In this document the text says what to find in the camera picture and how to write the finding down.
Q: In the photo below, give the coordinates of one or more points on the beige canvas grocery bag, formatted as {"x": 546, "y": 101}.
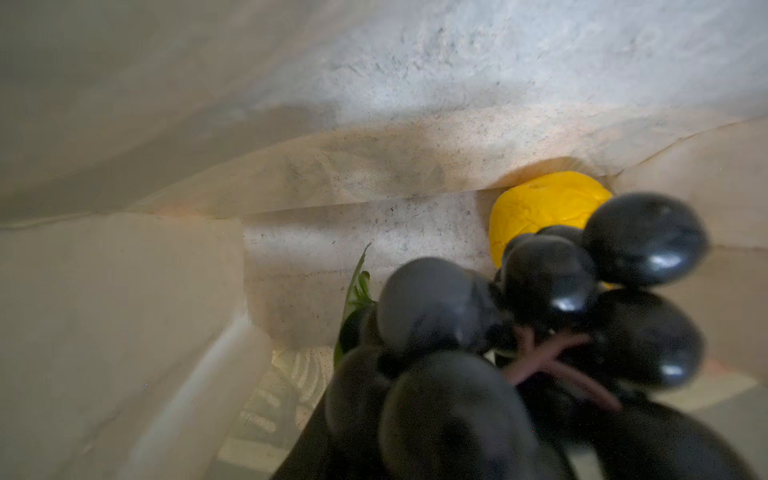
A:
{"x": 187, "y": 187}

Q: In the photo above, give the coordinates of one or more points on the orange yellow orange fruit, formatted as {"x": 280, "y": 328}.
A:
{"x": 561, "y": 198}

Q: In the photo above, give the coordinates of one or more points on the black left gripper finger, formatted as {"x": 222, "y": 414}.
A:
{"x": 313, "y": 456}

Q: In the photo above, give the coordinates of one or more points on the black grape bunch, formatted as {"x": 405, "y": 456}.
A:
{"x": 449, "y": 374}

